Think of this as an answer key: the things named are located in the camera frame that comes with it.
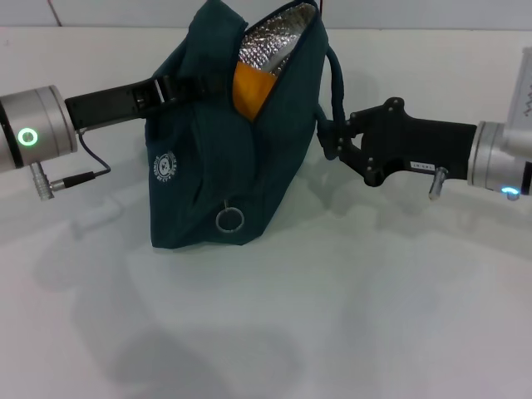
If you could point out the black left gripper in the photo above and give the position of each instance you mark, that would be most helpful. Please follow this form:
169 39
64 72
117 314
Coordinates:
108 106

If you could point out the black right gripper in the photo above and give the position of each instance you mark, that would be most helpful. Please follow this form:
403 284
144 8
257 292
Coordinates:
415 141

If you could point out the orange yellow pear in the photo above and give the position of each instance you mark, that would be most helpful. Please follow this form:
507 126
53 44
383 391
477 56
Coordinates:
249 91

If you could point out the dark teal insulated lunch bag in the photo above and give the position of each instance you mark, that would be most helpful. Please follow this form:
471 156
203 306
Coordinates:
216 174

